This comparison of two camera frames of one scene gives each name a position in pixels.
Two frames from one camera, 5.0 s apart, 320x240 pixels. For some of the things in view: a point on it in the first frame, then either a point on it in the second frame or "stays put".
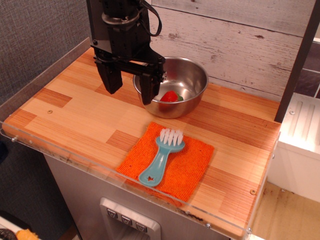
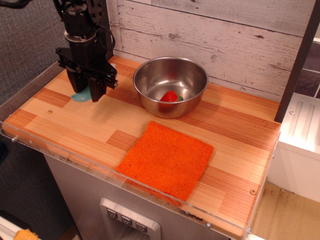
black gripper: [127, 45] → [83, 59]
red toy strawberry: [171, 96] stays put
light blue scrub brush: [169, 140] → [86, 95]
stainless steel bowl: [185, 77] stays put
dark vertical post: [294, 79] stays put
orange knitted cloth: [185, 169] stays put
